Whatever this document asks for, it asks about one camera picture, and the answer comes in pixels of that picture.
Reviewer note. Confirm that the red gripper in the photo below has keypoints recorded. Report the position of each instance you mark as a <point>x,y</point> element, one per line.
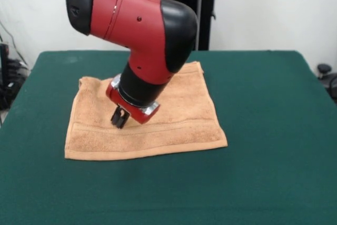
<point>126,105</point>

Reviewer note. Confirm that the tan terry towel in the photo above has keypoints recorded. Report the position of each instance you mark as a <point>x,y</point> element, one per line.
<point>184,125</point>

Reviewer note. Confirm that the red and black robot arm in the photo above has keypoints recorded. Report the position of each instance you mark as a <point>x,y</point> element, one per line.
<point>142,38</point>

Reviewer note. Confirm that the dark green table cloth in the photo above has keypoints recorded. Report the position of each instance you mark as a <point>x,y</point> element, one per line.
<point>263,169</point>

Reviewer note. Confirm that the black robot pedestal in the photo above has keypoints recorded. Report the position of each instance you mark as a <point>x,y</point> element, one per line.
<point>205,11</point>

